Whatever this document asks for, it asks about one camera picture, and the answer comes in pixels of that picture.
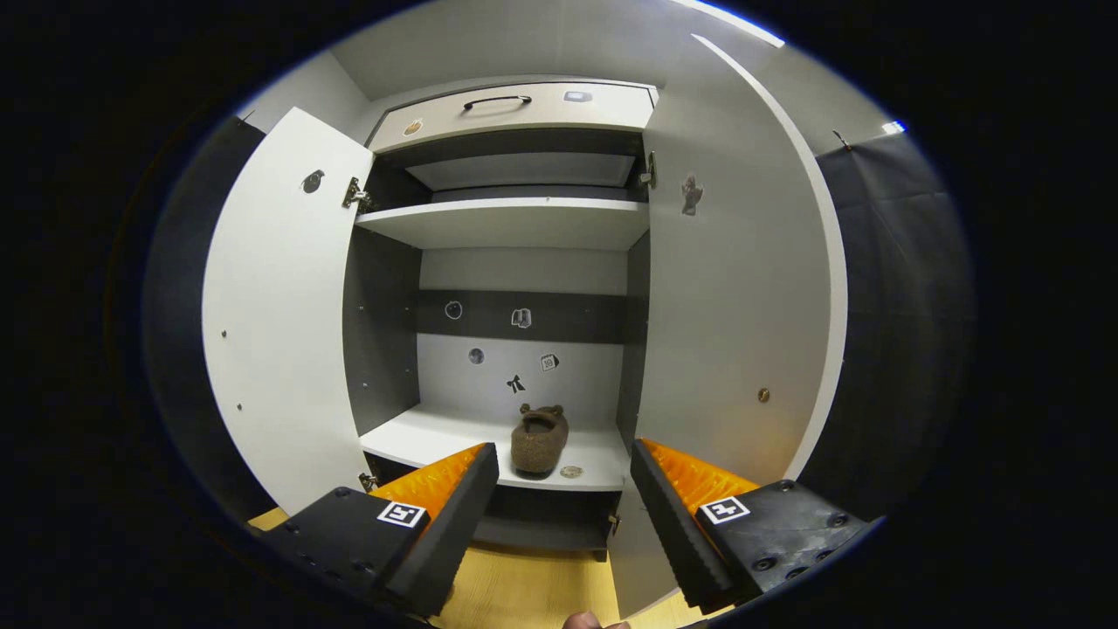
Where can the white cabinet door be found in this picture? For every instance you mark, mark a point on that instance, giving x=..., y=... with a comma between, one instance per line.
x=734, y=332
x=279, y=306

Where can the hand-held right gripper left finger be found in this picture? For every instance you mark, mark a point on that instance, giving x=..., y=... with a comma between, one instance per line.
x=450, y=533

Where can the long ceiling light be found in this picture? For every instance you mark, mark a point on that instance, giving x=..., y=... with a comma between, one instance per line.
x=742, y=24

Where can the brown fuzzy shoe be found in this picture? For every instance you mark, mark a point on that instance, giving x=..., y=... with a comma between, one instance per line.
x=539, y=445

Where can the small ceiling light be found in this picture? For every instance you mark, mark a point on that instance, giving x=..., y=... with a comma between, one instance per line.
x=893, y=127

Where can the beige cabinet drawer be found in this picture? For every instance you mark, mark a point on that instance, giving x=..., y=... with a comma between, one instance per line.
x=541, y=118

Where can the white shoe cabinet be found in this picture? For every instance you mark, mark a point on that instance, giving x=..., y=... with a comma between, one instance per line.
x=437, y=437

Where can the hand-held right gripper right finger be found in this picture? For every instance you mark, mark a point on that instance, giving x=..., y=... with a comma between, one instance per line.
x=668, y=524

